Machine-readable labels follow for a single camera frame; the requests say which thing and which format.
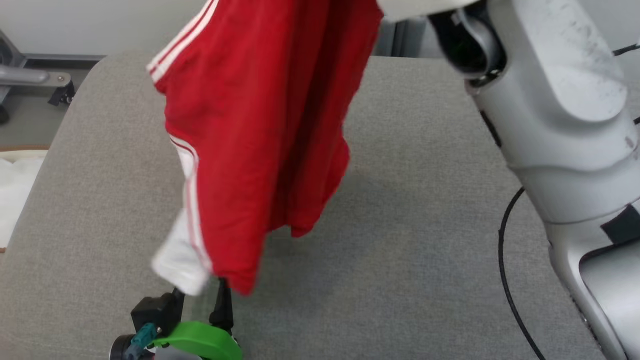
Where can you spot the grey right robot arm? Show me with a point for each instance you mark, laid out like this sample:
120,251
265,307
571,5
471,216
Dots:
575,150

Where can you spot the white cloth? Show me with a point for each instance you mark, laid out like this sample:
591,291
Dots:
15,200

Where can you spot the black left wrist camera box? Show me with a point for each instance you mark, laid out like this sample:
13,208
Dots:
155,315

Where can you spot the red white-sleeved shirt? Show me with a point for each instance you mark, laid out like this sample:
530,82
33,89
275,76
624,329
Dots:
250,125

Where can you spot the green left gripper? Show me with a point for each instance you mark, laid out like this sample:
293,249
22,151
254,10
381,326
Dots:
202,342

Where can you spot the grey metal frame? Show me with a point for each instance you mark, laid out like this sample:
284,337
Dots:
30,77

